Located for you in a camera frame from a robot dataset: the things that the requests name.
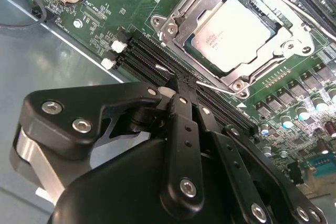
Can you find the silver CPU plate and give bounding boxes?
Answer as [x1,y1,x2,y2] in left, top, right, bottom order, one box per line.
[182,0,293,75]

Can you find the metal locking lever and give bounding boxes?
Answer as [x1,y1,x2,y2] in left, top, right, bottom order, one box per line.
[155,63,236,95]

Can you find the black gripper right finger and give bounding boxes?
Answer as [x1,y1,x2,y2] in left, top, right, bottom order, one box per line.
[187,77,328,224]

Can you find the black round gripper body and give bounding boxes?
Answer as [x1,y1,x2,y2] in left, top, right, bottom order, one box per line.
[46,138,245,224]

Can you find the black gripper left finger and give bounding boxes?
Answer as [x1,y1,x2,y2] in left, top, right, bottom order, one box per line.
[9,76,206,221]

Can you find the metal socket cover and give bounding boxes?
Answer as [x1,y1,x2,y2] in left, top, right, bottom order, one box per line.
[159,0,316,96]

